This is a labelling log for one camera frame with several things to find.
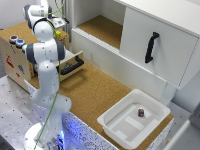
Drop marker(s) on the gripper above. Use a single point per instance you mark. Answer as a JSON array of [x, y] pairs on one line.
[[59, 22]]

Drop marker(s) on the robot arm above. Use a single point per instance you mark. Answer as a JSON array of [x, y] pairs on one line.
[[46, 71]]

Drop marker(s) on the wooden drawer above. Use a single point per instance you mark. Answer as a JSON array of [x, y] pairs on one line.
[[74, 56]]

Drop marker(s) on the wooden drawer box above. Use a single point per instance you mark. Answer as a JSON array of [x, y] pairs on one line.
[[13, 61]]

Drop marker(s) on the yellow block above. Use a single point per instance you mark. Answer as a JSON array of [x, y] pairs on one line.
[[57, 34]]

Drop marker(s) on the blue button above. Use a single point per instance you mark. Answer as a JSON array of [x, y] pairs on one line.
[[20, 42]]

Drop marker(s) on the red button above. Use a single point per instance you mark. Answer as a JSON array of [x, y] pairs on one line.
[[13, 38]]

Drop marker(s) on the white cabinet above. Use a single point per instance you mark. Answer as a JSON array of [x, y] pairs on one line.
[[100, 50]]

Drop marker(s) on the white sliding door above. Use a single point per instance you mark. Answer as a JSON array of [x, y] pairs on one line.
[[173, 56]]

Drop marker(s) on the purple block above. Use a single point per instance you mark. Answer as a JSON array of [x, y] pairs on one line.
[[141, 112]]

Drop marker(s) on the white plastic box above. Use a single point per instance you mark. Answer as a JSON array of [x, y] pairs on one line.
[[126, 128]]

